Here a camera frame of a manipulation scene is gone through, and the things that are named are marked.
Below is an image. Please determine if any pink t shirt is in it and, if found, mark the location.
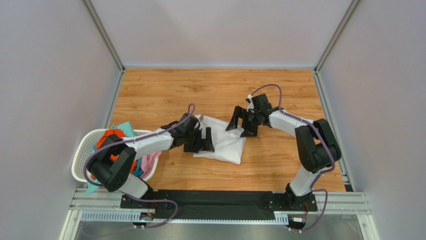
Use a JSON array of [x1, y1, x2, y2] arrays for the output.
[[140, 151, 162, 182]]

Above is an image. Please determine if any white t shirt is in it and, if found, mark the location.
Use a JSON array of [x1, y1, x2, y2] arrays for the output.
[[193, 114, 246, 165]]

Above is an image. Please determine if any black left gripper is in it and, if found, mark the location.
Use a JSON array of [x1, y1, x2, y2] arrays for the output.
[[184, 126, 215, 153]]

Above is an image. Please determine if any orange t shirt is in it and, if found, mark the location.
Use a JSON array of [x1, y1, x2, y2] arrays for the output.
[[90, 128, 139, 181]]

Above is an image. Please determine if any teal t shirt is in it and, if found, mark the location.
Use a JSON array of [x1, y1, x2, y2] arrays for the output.
[[85, 121, 145, 195]]

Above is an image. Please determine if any aluminium frame rail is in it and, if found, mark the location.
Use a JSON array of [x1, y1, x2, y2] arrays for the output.
[[59, 188, 379, 240]]

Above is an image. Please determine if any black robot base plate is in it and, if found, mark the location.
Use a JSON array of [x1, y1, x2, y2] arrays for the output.
[[120, 190, 318, 221]]

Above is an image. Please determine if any white plastic laundry basket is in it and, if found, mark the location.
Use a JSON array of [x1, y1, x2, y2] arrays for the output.
[[71, 128, 160, 183]]

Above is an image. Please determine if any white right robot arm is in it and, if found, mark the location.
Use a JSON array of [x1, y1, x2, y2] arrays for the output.
[[225, 94, 342, 197]]

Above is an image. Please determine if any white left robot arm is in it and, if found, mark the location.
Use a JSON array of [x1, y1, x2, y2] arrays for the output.
[[84, 113, 215, 199]]

